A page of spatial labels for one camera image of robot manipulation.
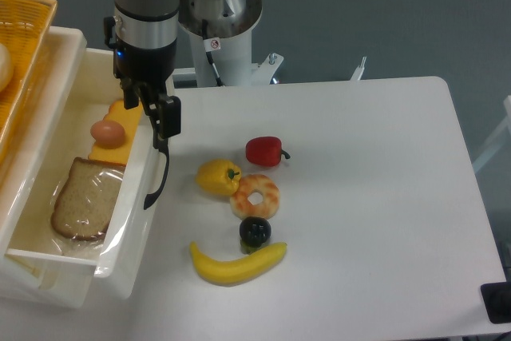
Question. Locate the white drawer cabinet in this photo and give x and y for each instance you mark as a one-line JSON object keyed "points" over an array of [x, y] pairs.
{"points": [[72, 90]]}

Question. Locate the brown bread slice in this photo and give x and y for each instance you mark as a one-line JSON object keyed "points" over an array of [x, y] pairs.
{"points": [[84, 206]]}

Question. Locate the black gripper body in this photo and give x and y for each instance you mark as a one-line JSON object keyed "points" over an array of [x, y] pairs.
{"points": [[143, 57]]}

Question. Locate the yellow bell pepper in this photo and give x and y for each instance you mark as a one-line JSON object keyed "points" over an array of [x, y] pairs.
{"points": [[219, 177]]}

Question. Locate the yellow wicker basket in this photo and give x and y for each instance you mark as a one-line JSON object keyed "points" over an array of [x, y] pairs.
{"points": [[24, 25]]}

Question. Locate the brown egg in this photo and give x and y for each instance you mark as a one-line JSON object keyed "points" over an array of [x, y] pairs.
{"points": [[108, 134]]}

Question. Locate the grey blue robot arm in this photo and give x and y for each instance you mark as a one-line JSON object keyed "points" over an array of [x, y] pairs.
{"points": [[150, 11]]}

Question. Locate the yellow cheese slice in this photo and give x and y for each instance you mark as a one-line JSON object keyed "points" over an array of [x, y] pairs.
{"points": [[129, 119]]}

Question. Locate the yellow banana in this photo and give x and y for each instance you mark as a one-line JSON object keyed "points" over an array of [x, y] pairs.
{"points": [[233, 272]]}

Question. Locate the white chair frame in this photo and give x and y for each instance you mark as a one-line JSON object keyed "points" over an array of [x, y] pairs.
{"points": [[494, 142]]}

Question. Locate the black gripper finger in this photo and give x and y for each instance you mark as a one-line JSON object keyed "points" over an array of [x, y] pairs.
{"points": [[164, 113]]}

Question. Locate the black top drawer handle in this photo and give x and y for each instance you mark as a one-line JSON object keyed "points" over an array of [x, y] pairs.
{"points": [[152, 197]]}

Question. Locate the black device at edge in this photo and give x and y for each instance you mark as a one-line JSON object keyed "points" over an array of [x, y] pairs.
{"points": [[496, 297]]}

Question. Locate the white table frame bracket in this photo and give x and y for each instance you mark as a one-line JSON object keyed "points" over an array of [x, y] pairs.
{"points": [[359, 70]]}

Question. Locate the red bell pepper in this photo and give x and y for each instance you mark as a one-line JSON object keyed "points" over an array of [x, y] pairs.
{"points": [[265, 151]]}

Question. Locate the black grape bunch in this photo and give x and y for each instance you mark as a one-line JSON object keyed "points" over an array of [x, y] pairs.
{"points": [[254, 232]]}

